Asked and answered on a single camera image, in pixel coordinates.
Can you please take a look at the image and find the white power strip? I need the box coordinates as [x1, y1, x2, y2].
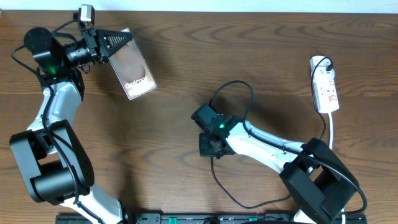
[310, 55, 340, 114]

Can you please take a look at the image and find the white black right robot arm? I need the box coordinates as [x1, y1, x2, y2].
[191, 104, 359, 223]

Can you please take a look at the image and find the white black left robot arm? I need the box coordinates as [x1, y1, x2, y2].
[9, 27, 136, 223]

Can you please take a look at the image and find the white charger plug adapter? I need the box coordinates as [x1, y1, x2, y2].
[320, 59, 335, 79]

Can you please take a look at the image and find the black charger cable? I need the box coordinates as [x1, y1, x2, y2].
[210, 55, 334, 209]

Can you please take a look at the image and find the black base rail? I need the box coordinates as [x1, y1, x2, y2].
[55, 213, 368, 224]

